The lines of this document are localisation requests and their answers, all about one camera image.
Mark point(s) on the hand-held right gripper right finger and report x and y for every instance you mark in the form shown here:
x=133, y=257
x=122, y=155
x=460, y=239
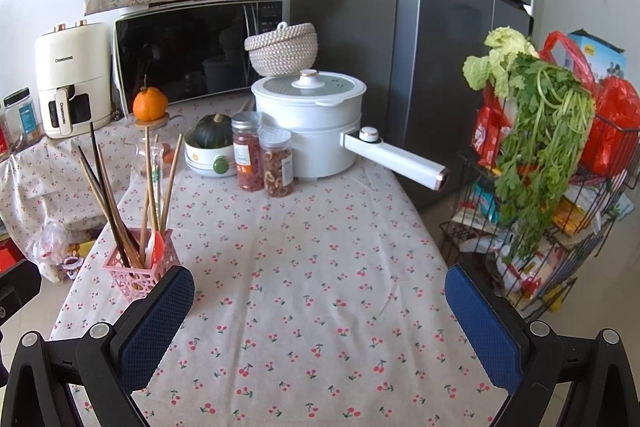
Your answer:
x=485, y=332

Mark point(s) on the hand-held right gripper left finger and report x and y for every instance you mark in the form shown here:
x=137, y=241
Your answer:
x=155, y=332

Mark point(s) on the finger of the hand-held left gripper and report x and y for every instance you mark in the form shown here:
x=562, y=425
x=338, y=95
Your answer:
x=20, y=287

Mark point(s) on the pink utensil holder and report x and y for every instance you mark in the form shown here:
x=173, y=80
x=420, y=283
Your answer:
x=125, y=279

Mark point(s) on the red plastic spoon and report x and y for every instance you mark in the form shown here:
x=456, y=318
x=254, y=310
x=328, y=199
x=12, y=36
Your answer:
x=160, y=252

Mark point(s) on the wooden chopstick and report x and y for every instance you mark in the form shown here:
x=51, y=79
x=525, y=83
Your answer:
x=86, y=159
x=172, y=179
x=108, y=179
x=145, y=167

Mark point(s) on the plastic chopsticks packet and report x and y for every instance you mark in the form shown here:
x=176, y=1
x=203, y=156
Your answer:
x=156, y=177

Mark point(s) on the red box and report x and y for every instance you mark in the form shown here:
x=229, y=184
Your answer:
x=10, y=257

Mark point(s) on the clear plastic bag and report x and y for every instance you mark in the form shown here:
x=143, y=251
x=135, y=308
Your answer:
x=55, y=242

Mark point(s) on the white plastic spoon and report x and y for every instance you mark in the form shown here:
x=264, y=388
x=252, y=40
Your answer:
x=149, y=252

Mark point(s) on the cherry print tablecloth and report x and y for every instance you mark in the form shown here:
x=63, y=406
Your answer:
x=45, y=187
x=310, y=267

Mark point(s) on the red label jar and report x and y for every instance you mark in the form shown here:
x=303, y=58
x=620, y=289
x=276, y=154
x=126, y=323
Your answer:
x=4, y=137

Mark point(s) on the blue label jar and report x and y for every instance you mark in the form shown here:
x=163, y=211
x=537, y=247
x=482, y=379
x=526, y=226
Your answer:
x=25, y=117

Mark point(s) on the black chopstick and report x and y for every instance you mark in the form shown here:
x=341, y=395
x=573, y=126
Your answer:
x=94, y=132

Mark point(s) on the glass jar with wooden lid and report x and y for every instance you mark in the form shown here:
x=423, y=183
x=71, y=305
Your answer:
x=137, y=157

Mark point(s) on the white flower print bowl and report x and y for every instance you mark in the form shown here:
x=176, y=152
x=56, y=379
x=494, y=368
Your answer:
x=205, y=162

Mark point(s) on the jar of red dried fruit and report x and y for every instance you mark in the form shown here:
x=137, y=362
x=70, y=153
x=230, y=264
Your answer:
x=247, y=162

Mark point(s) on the red snack packet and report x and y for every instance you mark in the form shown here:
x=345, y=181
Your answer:
x=487, y=132

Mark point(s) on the bunch of coriander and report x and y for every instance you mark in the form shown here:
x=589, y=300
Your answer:
x=540, y=137

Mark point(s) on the dark green squash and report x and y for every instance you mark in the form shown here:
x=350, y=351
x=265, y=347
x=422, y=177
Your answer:
x=214, y=132

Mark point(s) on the large orange with stem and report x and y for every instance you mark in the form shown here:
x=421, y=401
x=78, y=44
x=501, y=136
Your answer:
x=149, y=104

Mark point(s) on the cream air fryer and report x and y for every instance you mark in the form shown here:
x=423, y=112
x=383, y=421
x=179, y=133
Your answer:
x=70, y=67

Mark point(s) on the red plastic bag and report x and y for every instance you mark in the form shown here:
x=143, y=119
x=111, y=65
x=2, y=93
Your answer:
x=612, y=122

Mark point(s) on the white electric pot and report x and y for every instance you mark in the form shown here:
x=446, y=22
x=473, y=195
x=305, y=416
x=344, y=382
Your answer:
x=320, y=127

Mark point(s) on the napa cabbage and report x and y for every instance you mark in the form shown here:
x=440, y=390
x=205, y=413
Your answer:
x=500, y=52

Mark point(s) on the black and white microwave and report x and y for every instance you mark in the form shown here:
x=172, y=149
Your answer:
x=190, y=52

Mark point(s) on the grey refrigerator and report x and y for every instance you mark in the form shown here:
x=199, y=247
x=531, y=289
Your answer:
x=400, y=57

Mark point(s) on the blue cardboard box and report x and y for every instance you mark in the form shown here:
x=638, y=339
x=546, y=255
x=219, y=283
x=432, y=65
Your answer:
x=600, y=54

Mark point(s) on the woven lidded basket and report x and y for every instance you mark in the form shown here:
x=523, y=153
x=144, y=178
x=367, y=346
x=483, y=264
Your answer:
x=282, y=49

